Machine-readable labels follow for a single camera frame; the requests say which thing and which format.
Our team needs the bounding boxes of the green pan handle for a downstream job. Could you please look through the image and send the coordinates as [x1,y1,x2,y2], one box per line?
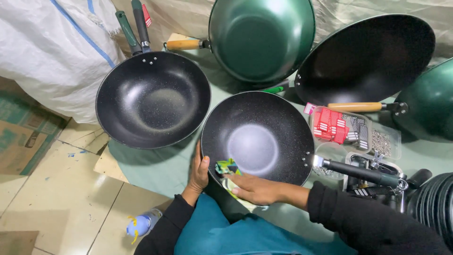
[115,11,143,56]

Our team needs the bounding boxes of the plain cardboard sheet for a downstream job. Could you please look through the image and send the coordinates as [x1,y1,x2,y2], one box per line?
[93,144,130,183]

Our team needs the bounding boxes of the beige tarp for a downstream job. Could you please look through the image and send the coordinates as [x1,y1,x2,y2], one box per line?
[110,0,453,69]

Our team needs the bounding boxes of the clear tray of metal screws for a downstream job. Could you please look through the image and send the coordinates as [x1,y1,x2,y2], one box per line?
[369,122,403,161]

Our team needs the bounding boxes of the flattened printed cardboard box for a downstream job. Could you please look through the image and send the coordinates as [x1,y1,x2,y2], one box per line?
[0,76,70,176]

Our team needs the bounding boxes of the large black wok, green handle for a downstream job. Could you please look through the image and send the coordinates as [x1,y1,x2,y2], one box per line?
[261,14,436,106]

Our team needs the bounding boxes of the black speckled wok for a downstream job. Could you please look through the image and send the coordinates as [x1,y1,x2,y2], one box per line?
[96,0,212,149]
[201,91,408,190]

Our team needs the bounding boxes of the metal tray with tools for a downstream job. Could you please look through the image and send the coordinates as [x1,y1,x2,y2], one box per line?
[343,151,408,213]

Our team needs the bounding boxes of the green wok with wooden handle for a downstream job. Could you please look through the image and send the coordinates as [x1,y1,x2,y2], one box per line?
[164,0,316,84]
[327,58,453,143]

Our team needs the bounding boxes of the person's left hand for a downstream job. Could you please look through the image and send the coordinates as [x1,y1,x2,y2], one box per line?
[182,140,211,207]

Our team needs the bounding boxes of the clear round plastic container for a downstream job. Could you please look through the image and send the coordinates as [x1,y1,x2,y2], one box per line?
[313,142,349,180]

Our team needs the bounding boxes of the multicoloured cleaning cloth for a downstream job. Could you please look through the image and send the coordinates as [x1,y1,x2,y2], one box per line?
[215,158,269,212]

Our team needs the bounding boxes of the black speckled wok, tagged handle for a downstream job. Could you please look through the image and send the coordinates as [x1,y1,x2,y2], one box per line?
[96,0,212,149]

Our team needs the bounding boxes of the person's right hand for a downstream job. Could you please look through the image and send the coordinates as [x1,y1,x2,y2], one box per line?
[224,173,284,207]

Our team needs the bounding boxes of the red striped hang tag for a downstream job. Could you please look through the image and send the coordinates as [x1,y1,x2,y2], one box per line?
[142,4,152,28]

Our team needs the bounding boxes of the clear tray of striped tags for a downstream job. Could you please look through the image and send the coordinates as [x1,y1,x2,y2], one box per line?
[309,106,372,153]

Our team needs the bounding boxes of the blue plastic bottle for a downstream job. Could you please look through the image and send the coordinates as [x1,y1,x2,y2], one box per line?
[126,208,164,245]

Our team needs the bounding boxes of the green table cloth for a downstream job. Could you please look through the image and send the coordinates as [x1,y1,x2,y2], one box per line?
[108,34,453,245]

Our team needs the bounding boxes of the white woven sack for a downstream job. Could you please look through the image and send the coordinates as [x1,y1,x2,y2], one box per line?
[0,0,127,125]

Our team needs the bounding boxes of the teal apron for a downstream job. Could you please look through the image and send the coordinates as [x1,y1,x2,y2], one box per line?
[173,193,356,255]

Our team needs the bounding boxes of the brown cardboard piece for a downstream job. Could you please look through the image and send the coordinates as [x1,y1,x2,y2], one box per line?
[0,230,40,255]

